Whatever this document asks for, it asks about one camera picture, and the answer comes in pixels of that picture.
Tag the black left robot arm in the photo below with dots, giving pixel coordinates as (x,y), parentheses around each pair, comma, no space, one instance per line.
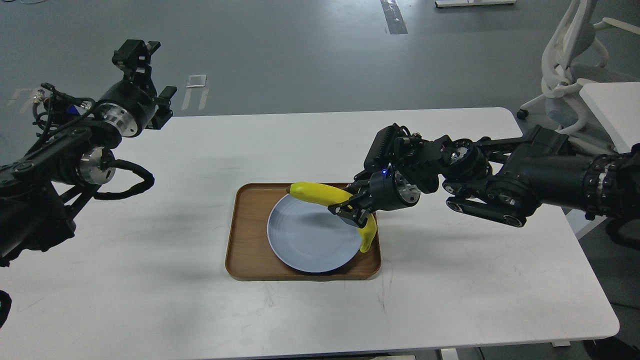
(72,161)

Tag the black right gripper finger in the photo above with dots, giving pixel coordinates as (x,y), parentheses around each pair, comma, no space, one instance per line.
(359,189)
(354,209)

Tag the white floor board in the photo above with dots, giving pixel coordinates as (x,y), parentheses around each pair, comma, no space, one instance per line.
(470,3)

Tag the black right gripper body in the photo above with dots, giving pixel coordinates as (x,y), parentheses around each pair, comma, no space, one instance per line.
(390,191)

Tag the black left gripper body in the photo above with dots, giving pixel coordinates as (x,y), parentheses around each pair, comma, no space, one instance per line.
(128,106)

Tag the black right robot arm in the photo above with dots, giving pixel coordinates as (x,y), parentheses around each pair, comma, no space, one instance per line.
(501,180)

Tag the yellow banana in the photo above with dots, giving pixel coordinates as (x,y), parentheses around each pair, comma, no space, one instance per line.
(322,194)

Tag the brown wooden tray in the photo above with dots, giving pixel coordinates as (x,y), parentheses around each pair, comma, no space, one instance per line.
(249,256)

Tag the white side table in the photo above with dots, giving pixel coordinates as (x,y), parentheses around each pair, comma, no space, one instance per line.
(616,105)

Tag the white office chair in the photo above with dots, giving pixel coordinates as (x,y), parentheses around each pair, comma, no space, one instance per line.
(573,58)

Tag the light blue plate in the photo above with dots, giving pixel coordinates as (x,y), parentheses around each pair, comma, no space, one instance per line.
(308,238)

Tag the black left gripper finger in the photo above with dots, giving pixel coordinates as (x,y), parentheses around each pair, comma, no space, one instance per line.
(133,58)
(163,112)

